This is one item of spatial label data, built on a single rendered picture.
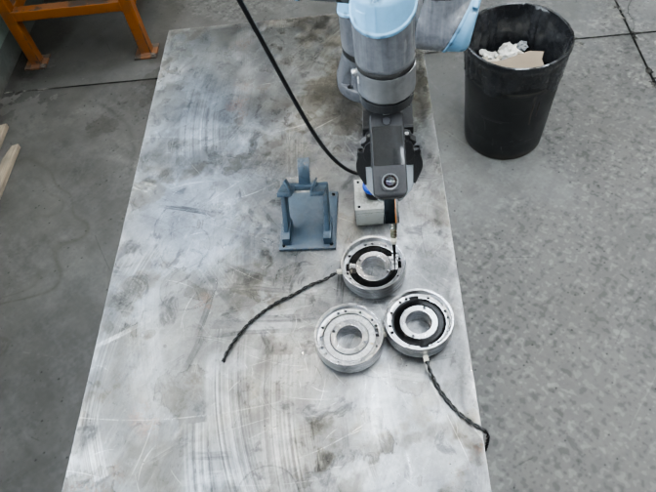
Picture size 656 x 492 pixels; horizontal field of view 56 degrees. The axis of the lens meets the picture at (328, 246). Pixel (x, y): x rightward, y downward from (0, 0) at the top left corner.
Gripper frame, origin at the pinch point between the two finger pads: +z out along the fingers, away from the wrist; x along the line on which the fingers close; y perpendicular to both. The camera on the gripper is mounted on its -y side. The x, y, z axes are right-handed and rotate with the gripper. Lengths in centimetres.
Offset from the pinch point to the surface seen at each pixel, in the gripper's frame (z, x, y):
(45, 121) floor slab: 93, 144, 126
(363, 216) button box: 10.3, 4.8, 4.8
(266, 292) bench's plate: 13.1, 21.2, -8.5
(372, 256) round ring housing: 10.2, 3.4, -3.8
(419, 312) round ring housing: 10.9, -3.8, -14.2
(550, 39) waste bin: 59, -53, 114
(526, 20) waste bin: 56, -46, 120
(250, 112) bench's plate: 13.1, 28.9, 35.6
